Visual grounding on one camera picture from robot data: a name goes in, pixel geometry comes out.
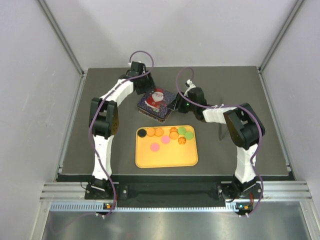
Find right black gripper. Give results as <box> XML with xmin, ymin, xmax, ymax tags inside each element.
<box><xmin>167</xmin><ymin>92</ymin><xmax>197</xmax><ymax>115</ymax></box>

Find decorated cookie tin box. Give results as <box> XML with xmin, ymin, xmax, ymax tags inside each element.
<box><xmin>138</xmin><ymin>108</ymin><xmax>172</xmax><ymax>123</ymax></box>

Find gold tin lid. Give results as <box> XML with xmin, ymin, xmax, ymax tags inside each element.
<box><xmin>137</xmin><ymin>88</ymin><xmax>176</xmax><ymax>112</ymax></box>

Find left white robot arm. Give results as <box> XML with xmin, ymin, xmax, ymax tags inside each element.
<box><xmin>88</xmin><ymin>61</ymin><xmax>155</xmax><ymax>181</ymax></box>

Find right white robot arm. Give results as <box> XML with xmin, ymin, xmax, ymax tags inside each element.
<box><xmin>167</xmin><ymin>87</ymin><xmax>265</xmax><ymax>200</ymax></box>

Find orange swirl cookie upper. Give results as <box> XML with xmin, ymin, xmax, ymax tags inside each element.
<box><xmin>169</xmin><ymin>127</ymin><xmax>178</xmax><ymax>133</ymax></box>

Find orange swirl cookie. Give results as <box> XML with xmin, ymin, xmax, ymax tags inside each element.
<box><xmin>177</xmin><ymin>136</ymin><xmax>187</xmax><ymax>145</ymax></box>
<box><xmin>169</xmin><ymin>127</ymin><xmax>178</xmax><ymax>133</ymax></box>

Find green cookie upper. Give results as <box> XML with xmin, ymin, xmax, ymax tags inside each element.
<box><xmin>177</xmin><ymin>126</ymin><xmax>187</xmax><ymax>136</ymax></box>

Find green cookie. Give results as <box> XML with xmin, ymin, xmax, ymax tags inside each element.
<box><xmin>177</xmin><ymin>126</ymin><xmax>187</xmax><ymax>136</ymax></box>
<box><xmin>184</xmin><ymin>131</ymin><xmax>194</xmax><ymax>140</ymax></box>

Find tan round biscuit behind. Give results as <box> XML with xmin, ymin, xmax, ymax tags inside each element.
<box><xmin>154</xmin><ymin>127</ymin><xmax>164</xmax><ymax>137</ymax></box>

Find tan round patterned biscuit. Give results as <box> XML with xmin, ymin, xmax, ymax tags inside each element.
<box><xmin>146</xmin><ymin>127</ymin><xmax>156</xmax><ymax>137</ymax></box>

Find green cookie right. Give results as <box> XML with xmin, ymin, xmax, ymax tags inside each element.
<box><xmin>184</xmin><ymin>131</ymin><xmax>194</xmax><ymax>140</ymax></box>

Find pink sandwich cookie upper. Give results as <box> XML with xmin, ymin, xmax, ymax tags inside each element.
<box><xmin>161</xmin><ymin>135</ymin><xmax>171</xmax><ymax>144</ymax></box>

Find pink sandwich cookie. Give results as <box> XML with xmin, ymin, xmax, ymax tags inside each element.
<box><xmin>150</xmin><ymin>143</ymin><xmax>160</xmax><ymax>152</ymax></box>
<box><xmin>161</xmin><ymin>135</ymin><xmax>171</xmax><ymax>144</ymax></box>

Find orange swirl cookie right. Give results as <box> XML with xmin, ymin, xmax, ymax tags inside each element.
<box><xmin>177</xmin><ymin>136</ymin><xmax>187</xmax><ymax>145</ymax></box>

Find yellow plastic tray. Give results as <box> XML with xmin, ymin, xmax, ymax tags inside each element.
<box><xmin>135</xmin><ymin>125</ymin><xmax>199</xmax><ymax>169</ymax></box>

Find black sandwich cookie corner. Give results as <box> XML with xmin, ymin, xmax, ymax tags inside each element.
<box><xmin>137</xmin><ymin>129</ymin><xmax>147</xmax><ymax>138</ymax></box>

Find pink sandwich cookie lower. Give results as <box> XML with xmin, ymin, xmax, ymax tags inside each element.
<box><xmin>150</xmin><ymin>143</ymin><xmax>160</xmax><ymax>152</ymax></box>

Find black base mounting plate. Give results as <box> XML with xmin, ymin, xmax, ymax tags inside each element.
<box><xmin>84</xmin><ymin>175</ymin><xmax>262</xmax><ymax>207</ymax></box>

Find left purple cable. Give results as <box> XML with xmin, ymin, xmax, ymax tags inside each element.
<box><xmin>88</xmin><ymin>50</ymin><xmax>155</xmax><ymax>217</ymax></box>

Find purple cable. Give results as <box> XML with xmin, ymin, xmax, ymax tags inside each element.
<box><xmin>88</xmin><ymin>50</ymin><xmax>155</xmax><ymax>217</ymax></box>
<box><xmin>175</xmin><ymin>66</ymin><xmax>266</xmax><ymax>218</ymax></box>

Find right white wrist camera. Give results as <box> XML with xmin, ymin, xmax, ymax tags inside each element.
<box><xmin>185</xmin><ymin>79</ymin><xmax>196</xmax><ymax>92</ymax></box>

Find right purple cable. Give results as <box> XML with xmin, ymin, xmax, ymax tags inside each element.
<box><xmin>175</xmin><ymin>66</ymin><xmax>266</xmax><ymax>218</ymax></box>

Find aluminium frame rail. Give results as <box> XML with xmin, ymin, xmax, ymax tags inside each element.
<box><xmin>40</xmin><ymin>181</ymin><xmax>312</xmax><ymax>213</ymax></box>

